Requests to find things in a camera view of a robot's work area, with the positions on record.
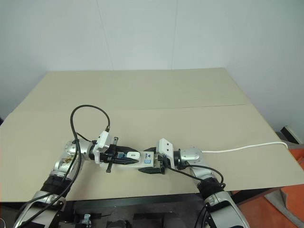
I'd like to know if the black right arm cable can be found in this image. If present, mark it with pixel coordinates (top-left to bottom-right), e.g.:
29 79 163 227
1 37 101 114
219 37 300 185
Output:
166 164 226 190

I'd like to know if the white power strip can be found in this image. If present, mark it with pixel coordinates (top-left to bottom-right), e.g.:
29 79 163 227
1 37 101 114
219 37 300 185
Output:
111 150 159 170

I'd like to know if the white power strip cable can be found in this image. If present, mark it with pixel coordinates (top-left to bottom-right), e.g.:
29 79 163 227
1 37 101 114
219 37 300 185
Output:
201 141 290 153

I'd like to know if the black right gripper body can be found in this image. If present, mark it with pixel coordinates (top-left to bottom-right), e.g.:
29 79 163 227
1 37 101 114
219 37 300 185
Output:
153 151 171 175

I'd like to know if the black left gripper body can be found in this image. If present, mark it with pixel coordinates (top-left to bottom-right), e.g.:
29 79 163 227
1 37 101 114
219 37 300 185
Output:
99 136 123 175

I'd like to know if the grey cloth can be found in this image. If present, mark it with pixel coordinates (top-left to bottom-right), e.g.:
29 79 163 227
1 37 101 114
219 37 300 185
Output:
265 190 296 228

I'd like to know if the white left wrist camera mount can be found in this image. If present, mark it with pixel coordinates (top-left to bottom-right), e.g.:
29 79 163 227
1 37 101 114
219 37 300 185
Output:
92 130 112 165

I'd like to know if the small silver clamp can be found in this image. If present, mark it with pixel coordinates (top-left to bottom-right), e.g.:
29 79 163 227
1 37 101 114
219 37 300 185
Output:
81 213 93 225

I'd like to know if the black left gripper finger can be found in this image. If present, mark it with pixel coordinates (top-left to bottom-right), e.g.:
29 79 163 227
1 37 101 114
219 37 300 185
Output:
113 157 140 166
116 145 138 154

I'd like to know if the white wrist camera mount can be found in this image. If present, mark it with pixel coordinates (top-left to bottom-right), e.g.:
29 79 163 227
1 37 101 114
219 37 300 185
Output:
92 130 112 165
157 138 176 168

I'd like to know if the orange cloth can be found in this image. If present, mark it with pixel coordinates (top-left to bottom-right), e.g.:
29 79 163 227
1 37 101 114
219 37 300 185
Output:
273 140 304 228

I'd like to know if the black box with white top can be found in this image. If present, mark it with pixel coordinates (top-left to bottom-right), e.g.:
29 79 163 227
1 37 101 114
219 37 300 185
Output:
280 125 304 145

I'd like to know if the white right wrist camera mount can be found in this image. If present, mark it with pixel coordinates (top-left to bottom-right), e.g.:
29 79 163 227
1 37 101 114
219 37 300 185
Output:
157 138 176 168

